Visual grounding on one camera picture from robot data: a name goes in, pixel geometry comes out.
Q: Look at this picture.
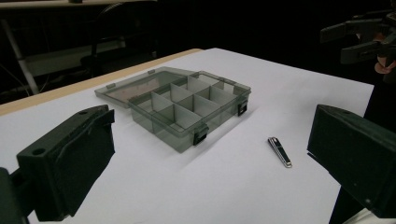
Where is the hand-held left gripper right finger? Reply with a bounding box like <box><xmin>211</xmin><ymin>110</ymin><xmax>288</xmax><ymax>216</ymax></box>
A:
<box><xmin>306</xmin><ymin>104</ymin><xmax>396</xmax><ymax>219</ymax></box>

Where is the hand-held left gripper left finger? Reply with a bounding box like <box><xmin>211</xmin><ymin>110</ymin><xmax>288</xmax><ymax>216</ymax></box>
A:
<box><xmin>16</xmin><ymin>104</ymin><xmax>116</xmax><ymax>222</ymax></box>

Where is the silver black nail clipper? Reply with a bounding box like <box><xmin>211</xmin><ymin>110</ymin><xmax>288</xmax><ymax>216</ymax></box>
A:
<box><xmin>267</xmin><ymin>136</ymin><xmax>293</xmax><ymax>169</ymax></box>

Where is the transparent grey compartment storage box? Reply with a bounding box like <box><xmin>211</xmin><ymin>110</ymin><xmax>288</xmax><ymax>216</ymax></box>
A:
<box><xmin>93</xmin><ymin>65</ymin><xmax>252</xmax><ymax>154</ymax></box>

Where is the light shelf board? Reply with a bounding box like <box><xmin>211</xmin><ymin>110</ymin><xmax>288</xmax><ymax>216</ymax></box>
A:
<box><xmin>23</xmin><ymin>40</ymin><xmax>127</xmax><ymax>77</ymax></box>

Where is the white metal stand leg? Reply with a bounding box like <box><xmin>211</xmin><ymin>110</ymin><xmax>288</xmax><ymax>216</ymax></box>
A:
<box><xmin>0</xmin><ymin>18</ymin><xmax>40</xmax><ymax>95</ymax></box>

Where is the dark chair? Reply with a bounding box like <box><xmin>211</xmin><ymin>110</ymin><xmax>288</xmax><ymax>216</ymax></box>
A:
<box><xmin>79</xmin><ymin>2</ymin><xmax>161</xmax><ymax>78</ymax></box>

